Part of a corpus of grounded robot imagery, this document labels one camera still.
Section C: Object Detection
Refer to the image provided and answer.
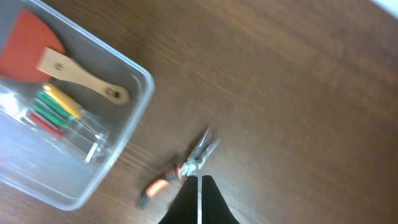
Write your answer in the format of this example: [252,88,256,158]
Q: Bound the clear screwdriver set case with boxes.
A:
[1,83,109,163]

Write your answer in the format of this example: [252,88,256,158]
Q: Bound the red screwdriver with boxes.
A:
[28,113,64,138]

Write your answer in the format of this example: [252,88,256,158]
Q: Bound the orange black needle-nose pliers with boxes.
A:
[138,129,220,209]

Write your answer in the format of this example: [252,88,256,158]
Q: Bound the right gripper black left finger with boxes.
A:
[159,176,198,224]

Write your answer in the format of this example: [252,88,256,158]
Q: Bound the clear plastic container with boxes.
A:
[1,1,155,211]

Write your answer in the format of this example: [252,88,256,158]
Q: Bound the yellow screwdriver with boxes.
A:
[42,83,81,119]

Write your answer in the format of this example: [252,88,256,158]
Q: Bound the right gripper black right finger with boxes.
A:
[201,175,239,224]

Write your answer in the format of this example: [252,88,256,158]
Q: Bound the orange scraper with wooden handle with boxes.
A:
[1,9,130,105]

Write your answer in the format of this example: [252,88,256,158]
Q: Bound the green screwdriver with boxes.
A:
[37,91,73,119]
[32,103,70,128]

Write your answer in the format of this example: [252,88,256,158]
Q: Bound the green screwdriver right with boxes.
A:
[37,91,73,119]

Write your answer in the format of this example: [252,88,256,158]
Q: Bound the green screwdriver left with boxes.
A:
[32,103,70,128]

